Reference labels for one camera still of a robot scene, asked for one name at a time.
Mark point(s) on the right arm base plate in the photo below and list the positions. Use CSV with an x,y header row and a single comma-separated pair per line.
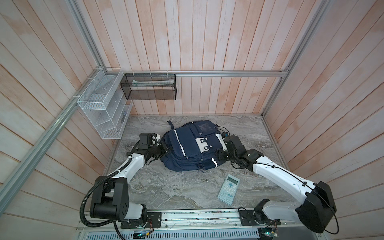
x,y
249,217

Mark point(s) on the light blue calculator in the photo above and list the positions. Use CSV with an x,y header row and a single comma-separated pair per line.
x,y
229,189

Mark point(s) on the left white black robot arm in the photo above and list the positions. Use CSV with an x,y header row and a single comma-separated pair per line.
x,y
110,194

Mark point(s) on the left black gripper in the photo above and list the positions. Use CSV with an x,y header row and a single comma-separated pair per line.
x,y
164,151

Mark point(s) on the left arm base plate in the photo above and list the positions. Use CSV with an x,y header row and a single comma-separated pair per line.
x,y
150,220

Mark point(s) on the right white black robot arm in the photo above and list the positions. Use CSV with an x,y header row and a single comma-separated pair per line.
x,y
314,205

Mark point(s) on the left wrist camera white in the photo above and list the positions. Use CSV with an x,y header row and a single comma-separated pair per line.
x,y
155,138

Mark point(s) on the aluminium front rail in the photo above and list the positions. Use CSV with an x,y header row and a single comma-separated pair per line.
x,y
206,224

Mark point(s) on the navy blue student backpack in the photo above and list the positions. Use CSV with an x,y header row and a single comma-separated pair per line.
x,y
194,146

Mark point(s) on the white wire mesh shelf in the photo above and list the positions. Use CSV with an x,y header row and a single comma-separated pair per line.
x,y
104,103

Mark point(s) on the black mesh wall basket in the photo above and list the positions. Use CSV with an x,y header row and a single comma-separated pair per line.
x,y
149,87

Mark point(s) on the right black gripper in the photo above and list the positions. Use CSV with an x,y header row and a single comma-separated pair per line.
x,y
218,154

